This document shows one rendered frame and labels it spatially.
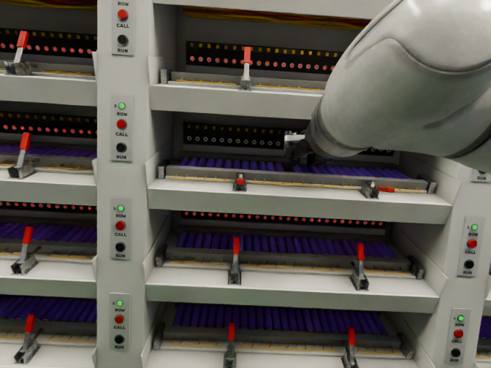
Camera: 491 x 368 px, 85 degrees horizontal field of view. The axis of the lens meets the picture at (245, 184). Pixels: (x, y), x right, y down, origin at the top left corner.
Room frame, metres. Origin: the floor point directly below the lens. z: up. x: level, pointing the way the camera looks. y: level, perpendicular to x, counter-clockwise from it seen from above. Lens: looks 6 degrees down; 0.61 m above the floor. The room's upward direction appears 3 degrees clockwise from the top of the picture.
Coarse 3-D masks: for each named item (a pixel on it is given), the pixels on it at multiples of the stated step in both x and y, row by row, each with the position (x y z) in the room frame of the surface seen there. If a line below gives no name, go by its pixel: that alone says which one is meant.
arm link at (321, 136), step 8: (320, 104) 0.33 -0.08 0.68; (312, 112) 0.38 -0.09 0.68; (320, 112) 0.33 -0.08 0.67; (312, 120) 0.38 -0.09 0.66; (320, 120) 0.33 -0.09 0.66; (312, 128) 0.37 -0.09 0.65; (320, 128) 0.34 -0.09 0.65; (312, 136) 0.37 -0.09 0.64; (320, 136) 0.35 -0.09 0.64; (328, 136) 0.33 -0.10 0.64; (320, 144) 0.36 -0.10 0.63; (328, 144) 0.34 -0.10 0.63; (336, 144) 0.33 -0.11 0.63; (328, 152) 0.36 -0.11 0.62; (336, 152) 0.35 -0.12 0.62; (344, 152) 0.34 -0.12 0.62; (352, 152) 0.34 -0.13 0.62
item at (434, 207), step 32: (160, 160) 0.59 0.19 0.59; (352, 160) 0.70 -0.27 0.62; (384, 160) 0.70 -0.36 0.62; (416, 160) 0.65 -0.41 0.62; (160, 192) 0.52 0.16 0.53; (192, 192) 0.52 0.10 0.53; (224, 192) 0.52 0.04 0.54; (256, 192) 0.53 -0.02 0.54; (288, 192) 0.54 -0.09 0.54; (320, 192) 0.55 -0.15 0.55; (352, 192) 0.56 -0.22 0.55; (384, 192) 0.57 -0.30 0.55; (448, 192) 0.54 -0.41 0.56
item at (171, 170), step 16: (176, 176) 0.56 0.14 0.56; (192, 176) 0.57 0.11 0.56; (208, 176) 0.57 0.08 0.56; (224, 176) 0.57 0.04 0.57; (256, 176) 0.57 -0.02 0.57; (272, 176) 0.57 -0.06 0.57; (288, 176) 0.57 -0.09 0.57; (304, 176) 0.57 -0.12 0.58; (320, 176) 0.57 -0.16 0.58; (336, 176) 0.58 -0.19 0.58; (352, 176) 0.58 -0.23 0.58
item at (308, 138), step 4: (308, 124) 0.42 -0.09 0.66; (308, 128) 0.41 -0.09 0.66; (304, 132) 0.43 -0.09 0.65; (308, 132) 0.41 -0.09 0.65; (308, 136) 0.41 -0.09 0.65; (300, 140) 0.44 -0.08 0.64; (304, 140) 0.43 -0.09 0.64; (308, 140) 0.41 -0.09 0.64; (312, 140) 0.40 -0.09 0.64; (304, 144) 0.44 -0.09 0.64; (308, 144) 0.44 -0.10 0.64; (312, 144) 0.40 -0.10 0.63; (316, 144) 0.39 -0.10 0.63; (312, 148) 0.41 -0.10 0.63; (316, 148) 0.40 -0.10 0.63; (320, 148) 0.39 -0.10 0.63; (316, 152) 0.41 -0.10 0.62; (320, 152) 0.40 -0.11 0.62; (324, 152) 0.39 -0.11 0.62; (324, 156) 0.41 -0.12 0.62; (328, 156) 0.40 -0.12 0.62; (332, 156) 0.40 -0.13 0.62; (336, 156) 0.40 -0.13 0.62
